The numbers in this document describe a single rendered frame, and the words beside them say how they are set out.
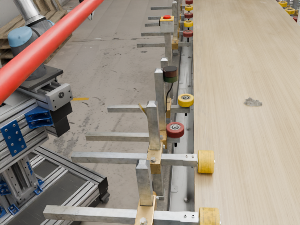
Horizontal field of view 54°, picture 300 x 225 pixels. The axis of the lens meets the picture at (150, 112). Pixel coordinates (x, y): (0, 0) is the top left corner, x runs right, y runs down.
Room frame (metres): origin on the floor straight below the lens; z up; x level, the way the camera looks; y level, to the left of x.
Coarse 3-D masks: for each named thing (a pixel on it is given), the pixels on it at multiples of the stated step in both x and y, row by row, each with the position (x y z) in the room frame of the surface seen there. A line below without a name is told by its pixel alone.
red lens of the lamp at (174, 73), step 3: (177, 69) 1.07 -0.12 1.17; (165, 72) 1.06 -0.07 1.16; (168, 72) 1.05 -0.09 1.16; (171, 72) 1.05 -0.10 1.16; (174, 72) 1.05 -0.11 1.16; (177, 72) 1.07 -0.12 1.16; (165, 75) 1.06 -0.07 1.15; (168, 75) 1.05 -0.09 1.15; (171, 75) 1.05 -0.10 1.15; (174, 75) 1.05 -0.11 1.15
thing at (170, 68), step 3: (168, 66) 1.10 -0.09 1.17; (171, 66) 1.10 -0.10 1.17; (174, 66) 1.10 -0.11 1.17; (165, 69) 1.08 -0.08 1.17; (168, 69) 1.07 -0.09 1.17; (171, 69) 1.07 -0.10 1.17; (174, 69) 1.07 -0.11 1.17; (171, 84) 1.08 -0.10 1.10; (171, 87) 1.08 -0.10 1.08; (165, 111) 1.09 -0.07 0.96
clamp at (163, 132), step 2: (160, 130) 1.07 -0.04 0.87; (162, 130) 1.07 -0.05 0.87; (164, 130) 1.07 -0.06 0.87; (160, 132) 1.06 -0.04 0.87; (162, 132) 1.05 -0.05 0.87; (164, 132) 1.05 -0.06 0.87; (160, 134) 1.04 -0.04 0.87; (162, 134) 1.04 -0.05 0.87; (164, 134) 1.04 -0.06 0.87; (166, 134) 1.04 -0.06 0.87; (164, 136) 1.02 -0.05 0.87; (166, 136) 1.02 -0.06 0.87; (164, 138) 1.01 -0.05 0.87; (166, 138) 1.01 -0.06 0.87; (162, 140) 1.00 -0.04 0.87; (164, 140) 1.00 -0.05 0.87; (166, 140) 1.00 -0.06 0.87; (164, 142) 1.00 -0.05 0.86; (166, 142) 1.00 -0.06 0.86; (164, 144) 1.00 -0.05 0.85; (166, 144) 1.00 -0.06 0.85; (166, 146) 1.00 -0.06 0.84; (166, 148) 1.00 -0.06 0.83
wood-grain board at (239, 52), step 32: (224, 0) 3.13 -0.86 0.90; (256, 0) 3.02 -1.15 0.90; (224, 32) 2.19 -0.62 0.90; (256, 32) 2.13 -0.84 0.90; (288, 32) 2.07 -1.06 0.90; (224, 64) 1.63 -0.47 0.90; (256, 64) 1.59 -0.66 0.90; (288, 64) 1.56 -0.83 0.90; (224, 96) 1.26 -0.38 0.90; (256, 96) 1.24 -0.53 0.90; (288, 96) 1.21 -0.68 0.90; (224, 128) 1.01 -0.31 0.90; (256, 128) 0.99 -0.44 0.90; (288, 128) 0.97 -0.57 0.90; (224, 160) 0.81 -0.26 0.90; (256, 160) 0.80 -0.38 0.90; (288, 160) 0.78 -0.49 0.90; (224, 192) 0.66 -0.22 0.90; (256, 192) 0.65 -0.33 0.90; (288, 192) 0.64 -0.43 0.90; (224, 224) 0.54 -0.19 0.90; (256, 224) 0.53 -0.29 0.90; (288, 224) 0.52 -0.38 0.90
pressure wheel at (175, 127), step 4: (168, 124) 1.06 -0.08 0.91; (172, 124) 1.06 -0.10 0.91; (176, 124) 1.06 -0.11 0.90; (180, 124) 1.05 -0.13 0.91; (168, 128) 1.03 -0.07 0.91; (172, 128) 1.03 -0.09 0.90; (176, 128) 1.03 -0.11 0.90; (180, 128) 1.02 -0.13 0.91; (168, 132) 1.02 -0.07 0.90; (172, 132) 1.00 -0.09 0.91; (176, 132) 1.00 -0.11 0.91; (180, 132) 1.00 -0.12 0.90; (168, 136) 1.02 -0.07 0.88; (172, 136) 1.00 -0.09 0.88; (176, 136) 1.00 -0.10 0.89; (180, 136) 1.00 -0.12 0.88; (176, 144) 1.03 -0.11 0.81
